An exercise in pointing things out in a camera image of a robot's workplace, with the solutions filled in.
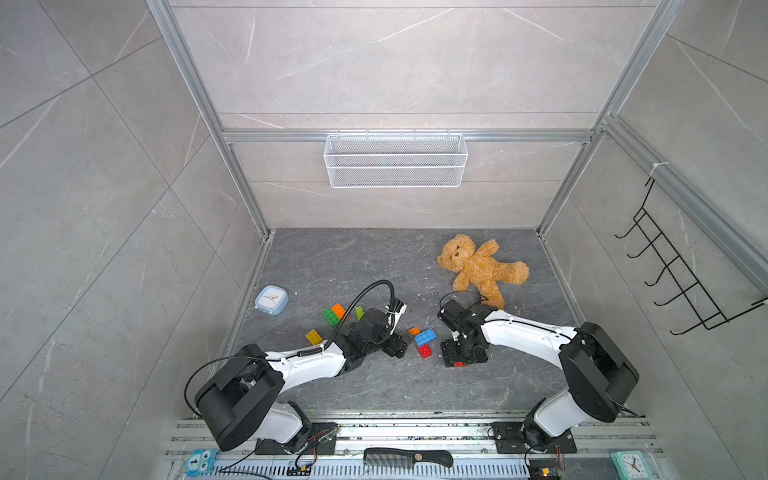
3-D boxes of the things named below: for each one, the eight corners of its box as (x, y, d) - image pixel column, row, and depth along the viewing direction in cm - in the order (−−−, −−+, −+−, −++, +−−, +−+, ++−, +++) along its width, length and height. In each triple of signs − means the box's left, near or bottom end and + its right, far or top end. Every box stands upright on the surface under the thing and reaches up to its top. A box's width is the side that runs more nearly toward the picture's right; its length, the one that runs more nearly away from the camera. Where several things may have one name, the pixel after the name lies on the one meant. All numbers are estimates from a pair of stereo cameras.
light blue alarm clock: (255, 315, 98) (252, 310, 95) (264, 291, 104) (260, 285, 102) (284, 315, 98) (281, 310, 95) (291, 291, 104) (288, 285, 102)
